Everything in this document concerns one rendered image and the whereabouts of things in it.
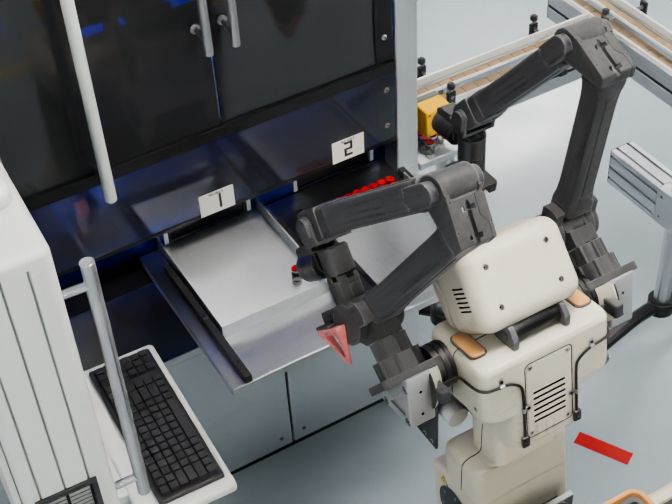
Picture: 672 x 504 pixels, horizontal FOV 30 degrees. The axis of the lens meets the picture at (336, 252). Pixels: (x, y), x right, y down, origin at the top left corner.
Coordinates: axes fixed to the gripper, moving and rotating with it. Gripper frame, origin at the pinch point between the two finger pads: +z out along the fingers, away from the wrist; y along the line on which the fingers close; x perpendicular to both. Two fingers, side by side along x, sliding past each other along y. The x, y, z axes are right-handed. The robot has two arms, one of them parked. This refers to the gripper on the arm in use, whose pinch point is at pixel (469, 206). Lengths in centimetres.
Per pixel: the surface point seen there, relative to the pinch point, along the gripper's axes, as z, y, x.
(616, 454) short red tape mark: 108, -9, -47
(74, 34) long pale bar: -50, 32, 66
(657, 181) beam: 54, 29, -85
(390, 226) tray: 20.3, 22.8, 5.7
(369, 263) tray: 20.1, 14.8, 16.3
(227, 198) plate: 7, 38, 39
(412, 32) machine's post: -17.8, 38.8, -11.0
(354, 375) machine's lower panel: 85, 37, 10
